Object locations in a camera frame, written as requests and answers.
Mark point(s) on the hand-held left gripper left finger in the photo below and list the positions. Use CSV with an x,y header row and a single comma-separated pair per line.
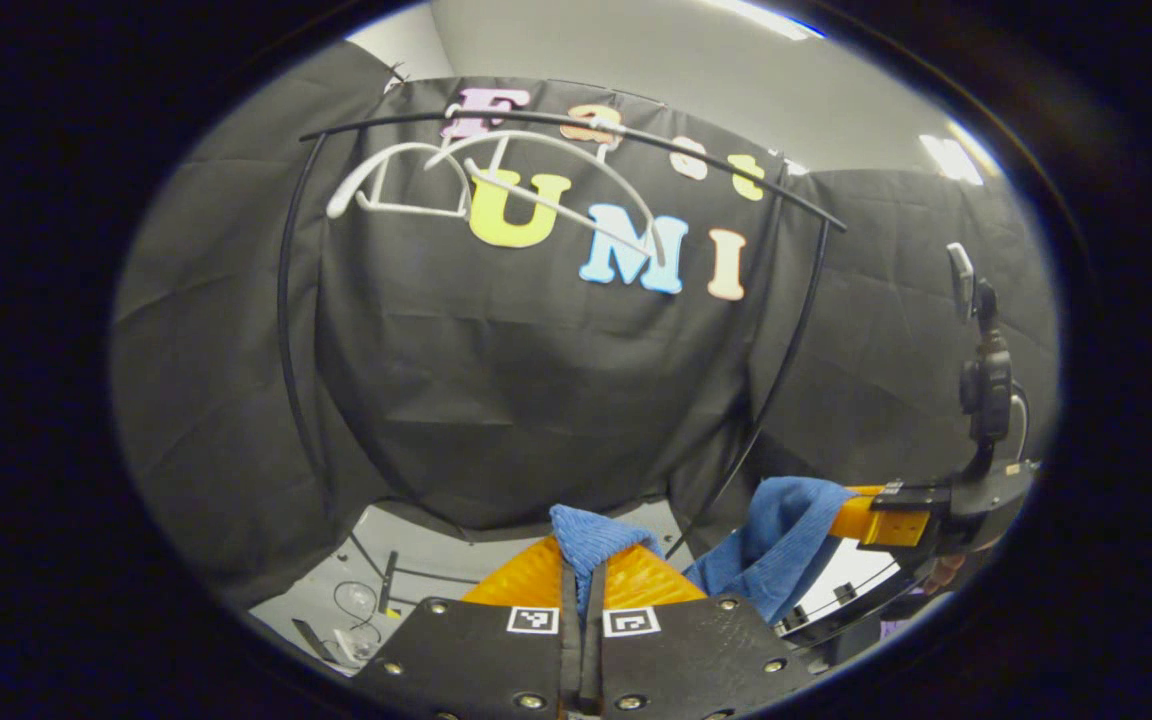
x,y
476,660

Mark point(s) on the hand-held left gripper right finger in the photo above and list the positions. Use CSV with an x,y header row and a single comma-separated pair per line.
x,y
686,660

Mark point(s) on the black backdrop cloth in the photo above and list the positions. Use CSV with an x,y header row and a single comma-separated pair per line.
x,y
536,400

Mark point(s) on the blue jacket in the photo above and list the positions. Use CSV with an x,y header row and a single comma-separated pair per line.
x,y
786,540

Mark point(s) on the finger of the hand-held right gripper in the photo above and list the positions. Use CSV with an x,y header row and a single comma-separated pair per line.
x,y
886,528

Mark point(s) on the ceiling light panel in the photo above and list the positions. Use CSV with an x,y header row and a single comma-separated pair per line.
x,y
951,158
761,15

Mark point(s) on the white clothes hanger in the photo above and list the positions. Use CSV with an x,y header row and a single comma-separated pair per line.
x,y
576,157
406,209

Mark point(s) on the black clothes rack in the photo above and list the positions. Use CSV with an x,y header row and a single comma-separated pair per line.
x,y
282,300

